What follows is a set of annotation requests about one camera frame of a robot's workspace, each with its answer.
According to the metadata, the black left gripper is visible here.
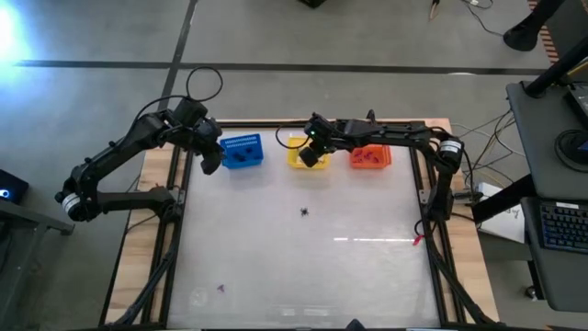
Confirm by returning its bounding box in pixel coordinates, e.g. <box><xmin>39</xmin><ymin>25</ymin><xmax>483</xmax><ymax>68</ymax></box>
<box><xmin>192</xmin><ymin>117</ymin><xmax>225</xmax><ymax>177</ymax></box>

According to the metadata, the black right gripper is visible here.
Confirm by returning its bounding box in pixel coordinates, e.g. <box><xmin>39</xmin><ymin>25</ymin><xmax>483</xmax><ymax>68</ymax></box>
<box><xmin>298</xmin><ymin>132</ymin><xmax>344</xmax><ymax>169</ymax></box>

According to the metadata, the yellow plastic basket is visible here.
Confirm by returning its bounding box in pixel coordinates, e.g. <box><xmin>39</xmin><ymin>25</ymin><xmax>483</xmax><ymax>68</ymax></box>
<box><xmin>287</xmin><ymin>136</ymin><xmax>332</xmax><ymax>170</ymax></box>

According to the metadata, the blue plastic basket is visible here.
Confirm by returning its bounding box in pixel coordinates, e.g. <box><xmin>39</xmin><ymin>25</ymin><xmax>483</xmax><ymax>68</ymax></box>
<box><xmin>219</xmin><ymin>132</ymin><xmax>265</xmax><ymax>170</ymax></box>

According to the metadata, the orange plastic basket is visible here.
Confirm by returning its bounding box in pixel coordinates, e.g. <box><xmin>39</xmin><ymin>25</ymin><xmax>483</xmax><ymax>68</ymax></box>
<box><xmin>347</xmin><ymin>143</ymin><xmax>393</xmax><ymax>170</ymax></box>

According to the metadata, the white box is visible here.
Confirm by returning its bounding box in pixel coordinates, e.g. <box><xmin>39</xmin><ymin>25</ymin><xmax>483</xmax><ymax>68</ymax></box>
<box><xmin>475</xmin><ymin>181</ymin><xmax>500</xmax><ymax>197</ymax></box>

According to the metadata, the black desk support strut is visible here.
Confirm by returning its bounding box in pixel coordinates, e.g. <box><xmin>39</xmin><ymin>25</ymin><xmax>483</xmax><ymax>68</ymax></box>
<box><xmin>471</xmin><ymin>174</ymin><xmax>537</xmax><ymax>224</ymax></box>

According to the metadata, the black device blue light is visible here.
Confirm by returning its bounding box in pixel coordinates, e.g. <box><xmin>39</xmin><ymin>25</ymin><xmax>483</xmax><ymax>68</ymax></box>
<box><xmin>0</xmin><ymin>168</ymin><xmax>29</xmax><ymax>206</ymax></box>

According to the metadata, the dark side table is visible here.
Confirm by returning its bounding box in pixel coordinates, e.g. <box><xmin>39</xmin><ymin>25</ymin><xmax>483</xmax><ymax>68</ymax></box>
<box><xmin>0</xmin><ymin>200</ymin><xmax>75</xmax><ymax>327</ymax></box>

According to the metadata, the white paper sheet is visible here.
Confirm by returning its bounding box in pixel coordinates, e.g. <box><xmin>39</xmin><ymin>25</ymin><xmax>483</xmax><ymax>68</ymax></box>
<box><xmin>475</xmin><ymin>201</ymin><xmax>526</xmax><ymax>245</ymax></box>

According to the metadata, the dark grey desk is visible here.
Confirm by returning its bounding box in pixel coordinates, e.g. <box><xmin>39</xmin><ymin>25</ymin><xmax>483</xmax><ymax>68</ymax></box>
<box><xmin>504</xmin><ymin>80</ymin><xmax>588</xmax><ymax>314</ymax></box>

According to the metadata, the black stand foot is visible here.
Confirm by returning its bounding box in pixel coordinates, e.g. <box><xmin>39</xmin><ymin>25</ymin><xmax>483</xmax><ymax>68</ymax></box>
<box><xmin>502</xmin><ymin>0</ymin><xmax>565</xmax><ymax>52</ymax></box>

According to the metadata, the thick black pole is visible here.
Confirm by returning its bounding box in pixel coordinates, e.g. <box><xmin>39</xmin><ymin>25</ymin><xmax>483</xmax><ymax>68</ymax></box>
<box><xmin>523</xmin><ymin>34</ymin><xmax>588</xmax><ymax>98</ymax></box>

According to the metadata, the round black monitor base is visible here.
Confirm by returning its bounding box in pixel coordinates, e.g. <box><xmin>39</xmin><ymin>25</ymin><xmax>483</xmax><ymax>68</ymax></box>
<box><xmin>554</xmin><ymin>128</ymin><xmax>588</xmax><ymax>174</ymax></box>

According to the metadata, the black backlit keyboard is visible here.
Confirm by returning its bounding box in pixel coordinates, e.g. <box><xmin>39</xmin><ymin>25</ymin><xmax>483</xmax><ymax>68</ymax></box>
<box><xmin>537</xmin><ymin>201</ymin><xmax>588</xmax><ymax>254</ymax></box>

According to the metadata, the black laptop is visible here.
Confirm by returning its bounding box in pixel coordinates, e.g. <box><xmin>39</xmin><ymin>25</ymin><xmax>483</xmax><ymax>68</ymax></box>
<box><xmin>563</xmin><ymin>82</ymin><xmax>588</xmax><ymax>130</ymax></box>

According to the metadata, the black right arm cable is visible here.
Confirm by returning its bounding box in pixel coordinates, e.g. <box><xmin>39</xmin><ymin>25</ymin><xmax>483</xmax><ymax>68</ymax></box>
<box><xmin>275</xmin><ymin>120</ymin><xmax>313</xmax><ymax>151</ymax></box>

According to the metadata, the black metal table frame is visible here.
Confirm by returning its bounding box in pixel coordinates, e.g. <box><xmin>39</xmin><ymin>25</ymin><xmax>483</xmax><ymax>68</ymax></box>
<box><xmin>98</xmin><ymin>118</ymin><xmax>497</xmax><ymax>330</ymax></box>

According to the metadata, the loose cable bundle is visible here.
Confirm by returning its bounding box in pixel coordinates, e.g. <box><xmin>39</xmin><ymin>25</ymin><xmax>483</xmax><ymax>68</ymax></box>
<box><xmin>447</xmin><ymin>108</ymin><xmax>527</xmax><ymax>189</ymax></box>

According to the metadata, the thin floor cable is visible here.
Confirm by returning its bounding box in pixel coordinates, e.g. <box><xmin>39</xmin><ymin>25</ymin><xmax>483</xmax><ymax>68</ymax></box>
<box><xmin>458</xmin><ymin>0</ymin><xmax>504</xmax><ymax>38</ymax></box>

